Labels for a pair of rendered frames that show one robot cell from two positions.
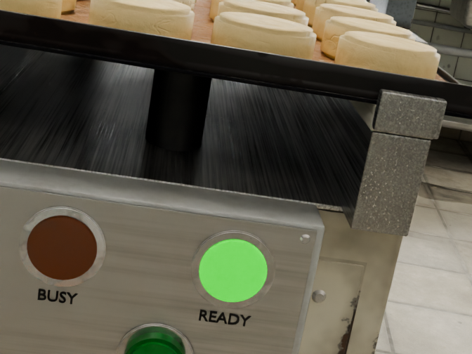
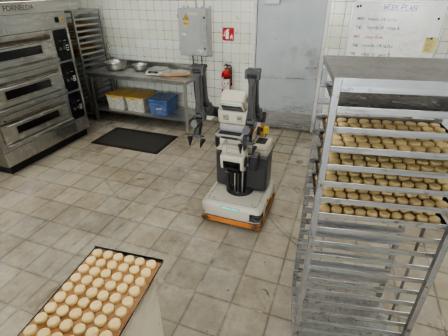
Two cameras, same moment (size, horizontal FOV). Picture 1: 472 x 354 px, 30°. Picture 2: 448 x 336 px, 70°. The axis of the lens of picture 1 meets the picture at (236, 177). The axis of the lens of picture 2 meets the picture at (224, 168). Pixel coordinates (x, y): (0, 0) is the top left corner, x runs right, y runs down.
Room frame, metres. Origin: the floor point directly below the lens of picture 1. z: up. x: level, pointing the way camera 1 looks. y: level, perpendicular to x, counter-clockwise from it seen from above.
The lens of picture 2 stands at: (1.39, 0.99, 2.12)
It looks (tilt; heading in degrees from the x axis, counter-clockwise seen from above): 29 degrees down; 200
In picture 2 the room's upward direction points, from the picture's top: straight up
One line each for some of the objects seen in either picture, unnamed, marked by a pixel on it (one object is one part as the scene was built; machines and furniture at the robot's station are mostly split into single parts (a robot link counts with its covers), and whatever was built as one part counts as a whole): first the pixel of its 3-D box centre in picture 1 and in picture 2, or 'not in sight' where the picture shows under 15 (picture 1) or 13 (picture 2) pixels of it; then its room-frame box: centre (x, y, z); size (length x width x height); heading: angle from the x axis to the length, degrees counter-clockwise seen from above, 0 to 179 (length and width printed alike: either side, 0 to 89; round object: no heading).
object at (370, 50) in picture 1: (386, 61); (97, 253); (0.43, -0.06, 0.91); 0.05 x 0.05 x 0.02
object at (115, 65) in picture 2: not in sight; (116, 65); (-3.38, -2.70, 0.95); 0.39 x 0.39 x 0.14
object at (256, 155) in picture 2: not in sight; (241, 163); (-1.18, 0.24, 0.68); 0.28 x 0.27 x 0.25; 90
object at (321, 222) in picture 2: not in sight; (352, 225); (-0.42, 1.21, 0.78); 0.64 x 0.03 x 0.03; 99
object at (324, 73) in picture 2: not in sight; (307, 194); (-0.40, 0.91, 0.97); 0.03 x 0.03 x 1.70; 9
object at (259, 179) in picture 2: not in sight; (243, 159); (-1.44, 0.18, 0.59); 0.55 x 0.34 x 0.83; 90
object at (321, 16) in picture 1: (353, 27); (83, 269); (0.54, -0.06, 0.91); 0.05 x 0.05 x 0.02
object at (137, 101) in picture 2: not in sight; (141, 101); (-3.40, -2.30, 0.36); 0.47 x 0.38 x 0.26; 0
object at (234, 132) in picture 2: not in sight; (231, 137); (-1.06, 0.18, 0.99); 0.28 x 0.16 x 0.22; 90
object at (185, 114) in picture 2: not in sight; (147, 95); (-3.40, -2.15, 0.49); 1.90 x 0.72 x 0.98; 90
